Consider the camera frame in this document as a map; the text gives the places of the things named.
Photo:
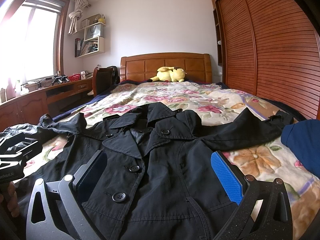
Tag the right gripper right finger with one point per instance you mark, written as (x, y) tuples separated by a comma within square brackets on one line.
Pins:
[(263, 208)]

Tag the navy blue bed sheet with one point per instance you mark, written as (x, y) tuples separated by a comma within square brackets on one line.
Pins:
[(96, 99)]

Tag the tied white curtain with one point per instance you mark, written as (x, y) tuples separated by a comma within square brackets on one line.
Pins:
[(76, 14)]

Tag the folded dark grey jacket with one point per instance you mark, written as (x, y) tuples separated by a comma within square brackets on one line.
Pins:
[(32, 133)]

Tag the white wall shelf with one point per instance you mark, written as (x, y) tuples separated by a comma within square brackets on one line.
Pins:
[(93, 42)]

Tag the folded blue garment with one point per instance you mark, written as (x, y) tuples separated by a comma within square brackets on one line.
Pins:
[(303, 139)]

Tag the wooden desk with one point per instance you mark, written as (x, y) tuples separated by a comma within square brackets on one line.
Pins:
[(52, 100)]

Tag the black trench coat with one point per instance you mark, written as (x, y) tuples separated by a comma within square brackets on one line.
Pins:
[(158, 182)]

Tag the red basket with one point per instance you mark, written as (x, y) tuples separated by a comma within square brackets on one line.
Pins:
[(74, 77)]

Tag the person's left hand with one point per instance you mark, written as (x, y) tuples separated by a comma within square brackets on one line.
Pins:
[(12, 203)]

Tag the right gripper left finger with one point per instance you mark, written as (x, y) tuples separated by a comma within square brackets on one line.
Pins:
[(55, 210)]

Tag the yellow plush toy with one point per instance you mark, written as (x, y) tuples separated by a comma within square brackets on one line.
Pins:
[(169, 74)]

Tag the wooden headboard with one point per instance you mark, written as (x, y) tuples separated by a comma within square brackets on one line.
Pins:
[(142, 67)]

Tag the floral bed blanket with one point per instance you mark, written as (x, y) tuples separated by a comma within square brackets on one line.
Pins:
[(215, 106)]

